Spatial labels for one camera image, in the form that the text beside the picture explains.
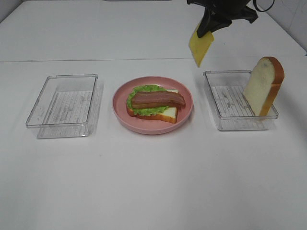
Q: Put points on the bacon strip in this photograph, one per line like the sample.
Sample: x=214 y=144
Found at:
x=158 y=96
x=153 y=104

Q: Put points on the clear right plastic tray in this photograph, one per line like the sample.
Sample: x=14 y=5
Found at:
x=230 y=109

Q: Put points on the green lettuce leaf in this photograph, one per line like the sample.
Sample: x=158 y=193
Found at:
x=145 y=111

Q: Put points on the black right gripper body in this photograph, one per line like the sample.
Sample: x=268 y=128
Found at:
x=226 y=10

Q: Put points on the pink round plate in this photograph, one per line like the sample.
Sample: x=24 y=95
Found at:
x=150 y=127

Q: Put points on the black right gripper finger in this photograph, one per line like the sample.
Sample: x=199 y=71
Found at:
x=211 y=22

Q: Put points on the bread slice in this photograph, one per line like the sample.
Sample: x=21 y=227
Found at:
x=263 y=85
x=169 y=115

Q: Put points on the clear plastic tray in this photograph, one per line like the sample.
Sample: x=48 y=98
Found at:
x=67 y=107
x=230 y=109

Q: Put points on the clear left plastic tray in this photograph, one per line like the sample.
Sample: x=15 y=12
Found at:
x=67 y=107

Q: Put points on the yellow cheese slice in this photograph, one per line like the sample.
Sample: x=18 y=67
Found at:
x=200 y=46

